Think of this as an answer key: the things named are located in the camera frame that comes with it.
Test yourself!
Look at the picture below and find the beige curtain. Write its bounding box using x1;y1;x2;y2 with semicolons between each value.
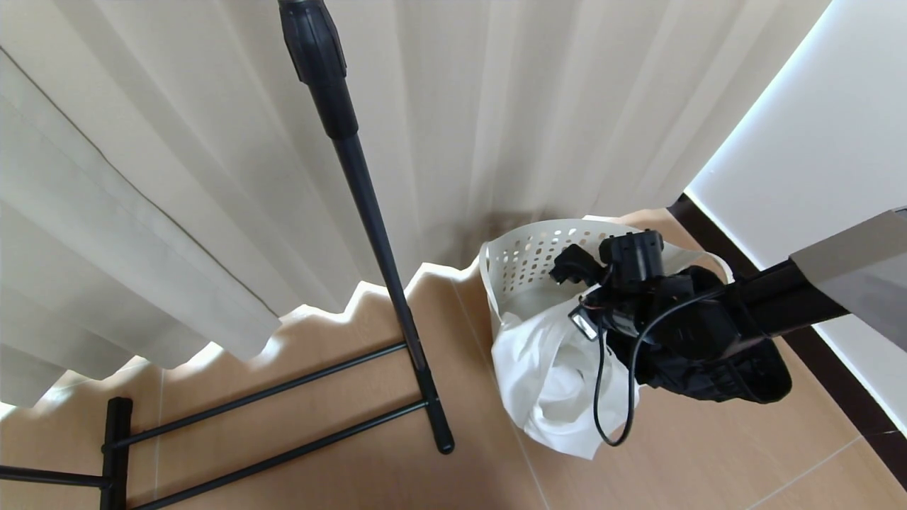
0;0;834;409

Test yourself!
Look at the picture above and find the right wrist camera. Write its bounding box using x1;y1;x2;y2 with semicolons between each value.
548;229;667;292

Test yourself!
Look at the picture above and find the black clothes rack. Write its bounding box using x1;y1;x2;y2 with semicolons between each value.
0;0;456;510

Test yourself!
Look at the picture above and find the black cable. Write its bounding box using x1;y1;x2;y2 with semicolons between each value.
591;283;738;448

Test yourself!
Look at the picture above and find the white garment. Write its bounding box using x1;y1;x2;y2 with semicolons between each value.
490;297;643;461

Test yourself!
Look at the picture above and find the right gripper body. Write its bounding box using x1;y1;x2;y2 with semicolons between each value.
570;276;699;353

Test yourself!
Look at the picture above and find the black garment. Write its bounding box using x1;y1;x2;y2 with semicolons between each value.
609;312;794;405

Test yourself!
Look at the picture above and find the white laundry basket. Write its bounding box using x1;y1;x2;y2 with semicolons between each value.
478;217;735;348

